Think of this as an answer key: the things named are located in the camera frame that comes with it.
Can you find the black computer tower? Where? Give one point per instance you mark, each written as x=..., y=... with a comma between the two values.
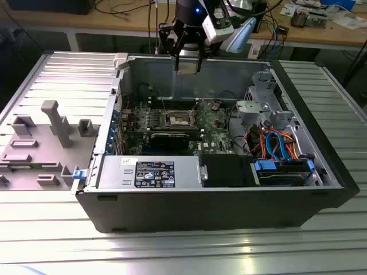
x=261, y=14

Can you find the grey drive bay bracket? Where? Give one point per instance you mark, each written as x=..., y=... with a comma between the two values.
x=262, y=83

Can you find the copper heat sink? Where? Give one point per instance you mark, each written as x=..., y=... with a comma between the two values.
x=299, y=18

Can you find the black box on desk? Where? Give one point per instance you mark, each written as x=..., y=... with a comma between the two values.
x=48, y=5

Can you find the metal locking lever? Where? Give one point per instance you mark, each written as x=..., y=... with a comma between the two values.
x=198, y=104
x=163, y=104

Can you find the wooden workbench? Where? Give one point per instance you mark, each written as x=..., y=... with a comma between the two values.
x=86, y=20

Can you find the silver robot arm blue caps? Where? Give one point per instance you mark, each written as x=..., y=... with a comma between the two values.
x=239, y=37

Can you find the silver CPU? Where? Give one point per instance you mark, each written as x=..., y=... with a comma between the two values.
x=187, y=68

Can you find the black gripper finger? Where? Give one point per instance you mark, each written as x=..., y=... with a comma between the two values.
x=202, y=46
x=166, y=37

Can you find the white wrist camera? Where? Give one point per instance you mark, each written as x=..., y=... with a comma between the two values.
x=218, y=28

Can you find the green RAM stick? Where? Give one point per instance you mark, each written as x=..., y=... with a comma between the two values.
x=172, y=129

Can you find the green motherboard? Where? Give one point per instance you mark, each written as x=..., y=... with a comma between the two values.
x=212, y=134

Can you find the silver metal bracket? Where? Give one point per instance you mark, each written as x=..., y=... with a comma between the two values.
x=250, y=110

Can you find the hard disk in blue carrier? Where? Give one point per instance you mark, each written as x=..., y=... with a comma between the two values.
x=281, y=179

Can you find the blue box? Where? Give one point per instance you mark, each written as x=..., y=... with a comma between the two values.
x=338, y=3

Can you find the black fan shroud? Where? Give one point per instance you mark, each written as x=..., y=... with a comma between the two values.
x=223, y=172

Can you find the CPU socket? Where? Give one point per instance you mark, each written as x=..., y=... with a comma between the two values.
x=175, y=118

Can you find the coin cell battery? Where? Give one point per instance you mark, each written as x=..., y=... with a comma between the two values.
x=215, y=106

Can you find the silver power supply unit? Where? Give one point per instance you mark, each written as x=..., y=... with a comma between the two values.
x=114, y=172

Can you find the black PC case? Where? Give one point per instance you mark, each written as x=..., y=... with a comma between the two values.
x=172, y=209

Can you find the small black adapter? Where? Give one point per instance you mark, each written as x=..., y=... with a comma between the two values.
x=283, y=29

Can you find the grey metal box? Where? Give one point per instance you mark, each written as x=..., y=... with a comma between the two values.
x=318, y=20

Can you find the grey parts rack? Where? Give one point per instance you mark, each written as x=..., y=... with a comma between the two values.
x=37, y=160

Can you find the blue case latch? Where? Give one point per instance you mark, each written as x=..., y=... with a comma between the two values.
x=78, y=174

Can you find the white papers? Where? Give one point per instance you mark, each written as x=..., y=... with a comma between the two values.
x=348, y=23

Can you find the black graphics card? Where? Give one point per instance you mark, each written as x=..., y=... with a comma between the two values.
x=169, y=140

